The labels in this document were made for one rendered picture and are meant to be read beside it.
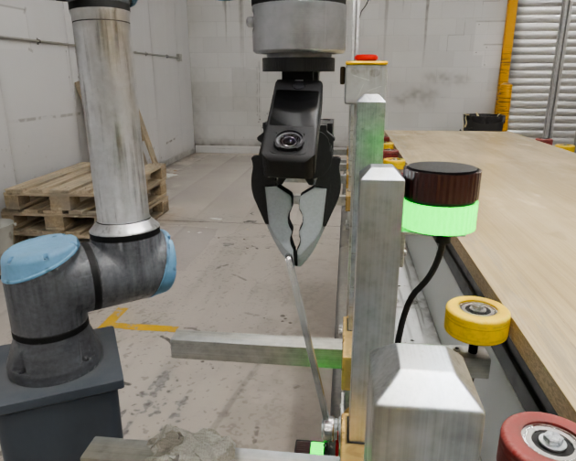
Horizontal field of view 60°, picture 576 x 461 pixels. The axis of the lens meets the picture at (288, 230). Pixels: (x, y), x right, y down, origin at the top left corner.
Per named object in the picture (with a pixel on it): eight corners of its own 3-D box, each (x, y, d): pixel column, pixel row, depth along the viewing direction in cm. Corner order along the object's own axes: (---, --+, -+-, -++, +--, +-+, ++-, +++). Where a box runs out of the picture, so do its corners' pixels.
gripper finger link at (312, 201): (326, 251, 58) (328, 173, 55) (325, 271, 52) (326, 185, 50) (300, 251, 58) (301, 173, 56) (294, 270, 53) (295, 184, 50)
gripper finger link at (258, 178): (298, 220, 53) (299, 139, 50) (297, 226, 51) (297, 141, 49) (255, 219, 53) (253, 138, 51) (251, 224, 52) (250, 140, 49)
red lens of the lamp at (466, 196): (406, 203, 38) (408, 174, 37) (398, 187, 44) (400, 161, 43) (487, 205, 37) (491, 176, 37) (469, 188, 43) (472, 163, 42)
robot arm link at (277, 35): (346, -1, 43) (236, 1, 44) (345, 59, 44) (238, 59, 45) (346, 11, 51) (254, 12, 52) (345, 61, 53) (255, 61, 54)
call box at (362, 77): (344, 108, 85) (346, 60, 83) (344, 106, 92) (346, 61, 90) (385, 108, 84) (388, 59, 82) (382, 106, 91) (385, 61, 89)
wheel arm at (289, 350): (171, 364, 71) (169, 337, 70) (178, 351, 74) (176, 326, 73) (487, 384, 66) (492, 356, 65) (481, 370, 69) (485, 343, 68)
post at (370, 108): (344, 423, 75) (357, 94, 61) (345, 409, 79) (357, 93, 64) (368, 425, 75) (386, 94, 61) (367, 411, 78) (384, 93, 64)
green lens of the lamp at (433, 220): (403, 234, 39) (405, 207, 38) (396, 214, 44) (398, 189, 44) (484, 237, 38) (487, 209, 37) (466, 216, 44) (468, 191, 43)
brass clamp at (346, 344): (336, 391, 65) (337, 356, 64) (338, 338, 78) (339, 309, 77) (384, 393, 65) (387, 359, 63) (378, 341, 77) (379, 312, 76)
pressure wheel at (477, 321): (482, 407, 63) (493, 325, 59) (427, 380, 69) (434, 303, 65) (511, 382, 68) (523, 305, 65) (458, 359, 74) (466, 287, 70)
